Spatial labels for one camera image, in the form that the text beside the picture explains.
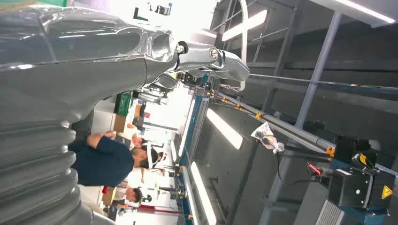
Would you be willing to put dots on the green plastic crate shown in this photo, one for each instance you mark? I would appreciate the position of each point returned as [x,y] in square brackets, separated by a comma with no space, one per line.
[123,104]

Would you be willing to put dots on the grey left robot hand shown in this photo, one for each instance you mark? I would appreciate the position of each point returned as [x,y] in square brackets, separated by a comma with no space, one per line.
[77,62]

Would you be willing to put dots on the person in pale top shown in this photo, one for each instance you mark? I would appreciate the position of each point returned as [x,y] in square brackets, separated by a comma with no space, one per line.
[133,136]

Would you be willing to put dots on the black box with warning sticker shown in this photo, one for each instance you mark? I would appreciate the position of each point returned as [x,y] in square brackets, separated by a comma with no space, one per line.
[357,188]

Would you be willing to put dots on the person with dark hair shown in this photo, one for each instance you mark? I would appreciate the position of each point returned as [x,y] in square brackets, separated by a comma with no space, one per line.
[132,195]

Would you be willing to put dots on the person wearing headset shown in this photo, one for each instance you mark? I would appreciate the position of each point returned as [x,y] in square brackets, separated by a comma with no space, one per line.
[102,163]

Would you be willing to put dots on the grey steel post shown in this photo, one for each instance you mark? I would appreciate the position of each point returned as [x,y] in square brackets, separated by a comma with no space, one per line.
[306,102]

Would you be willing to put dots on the long ceiling light panel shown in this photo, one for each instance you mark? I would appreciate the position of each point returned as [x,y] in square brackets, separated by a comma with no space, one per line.
[245,24]
[224,129]
[203,195]

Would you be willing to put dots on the clear plastic bag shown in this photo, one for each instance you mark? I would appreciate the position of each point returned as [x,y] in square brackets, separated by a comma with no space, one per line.
[267,138]

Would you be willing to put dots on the white head-mounted headset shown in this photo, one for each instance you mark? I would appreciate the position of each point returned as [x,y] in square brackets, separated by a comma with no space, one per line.
[150,155]

